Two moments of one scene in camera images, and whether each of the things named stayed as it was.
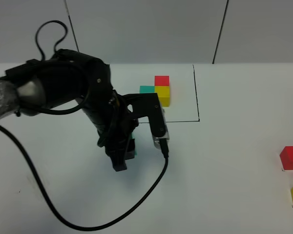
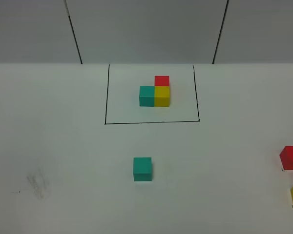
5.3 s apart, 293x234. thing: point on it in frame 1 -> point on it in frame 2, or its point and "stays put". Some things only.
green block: [133, 137] -> [142, 168]
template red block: [161, 80] stays put
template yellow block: [163, 93] stays put
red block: [291, 158] stays put
